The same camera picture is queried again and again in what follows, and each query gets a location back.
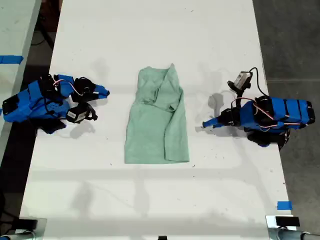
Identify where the pale green T-shirt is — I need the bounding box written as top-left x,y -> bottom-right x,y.
124,63 -> 190,165

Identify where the long blue tape strip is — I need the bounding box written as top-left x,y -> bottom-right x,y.
0,54 -> 25,65

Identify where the white side table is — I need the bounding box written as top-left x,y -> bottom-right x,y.
0,0 -> 43,161

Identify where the small blue tape piece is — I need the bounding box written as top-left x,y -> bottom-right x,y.
276,200 -> 293,211

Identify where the black camera stalk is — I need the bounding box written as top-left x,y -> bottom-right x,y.
226,79 -> 245,102
86,104 -> 99,122

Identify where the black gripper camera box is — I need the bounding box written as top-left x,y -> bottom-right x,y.
66,104 -> 89,125
233,71 -> 252,90

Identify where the black camera cable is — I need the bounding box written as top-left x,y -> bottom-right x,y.
249,66 -> 270,98

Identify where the black floor cable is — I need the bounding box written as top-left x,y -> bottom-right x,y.
31,23 -> 57,50

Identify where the black box on silver bracket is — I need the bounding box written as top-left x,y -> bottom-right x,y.
265,214 -> 301,233

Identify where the black box on grey bracket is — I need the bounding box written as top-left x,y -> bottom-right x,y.
14,217 -> 48,238

